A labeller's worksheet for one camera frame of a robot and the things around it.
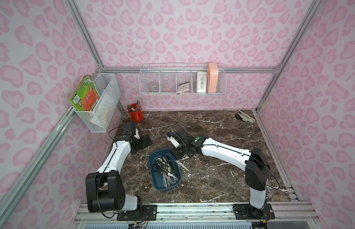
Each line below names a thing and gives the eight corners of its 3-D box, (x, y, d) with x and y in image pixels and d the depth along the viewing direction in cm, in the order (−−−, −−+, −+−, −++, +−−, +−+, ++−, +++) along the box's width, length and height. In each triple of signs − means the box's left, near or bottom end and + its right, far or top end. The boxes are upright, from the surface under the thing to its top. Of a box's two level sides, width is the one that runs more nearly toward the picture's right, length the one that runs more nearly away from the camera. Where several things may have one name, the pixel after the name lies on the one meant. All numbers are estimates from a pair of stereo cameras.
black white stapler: (234, 116, 119) (235, 113, 116) (237, 112, 122) (238, 109, 119) (251, 125, 112) (253, 123, 110) (255, 121, 115) (256, 118, 113)
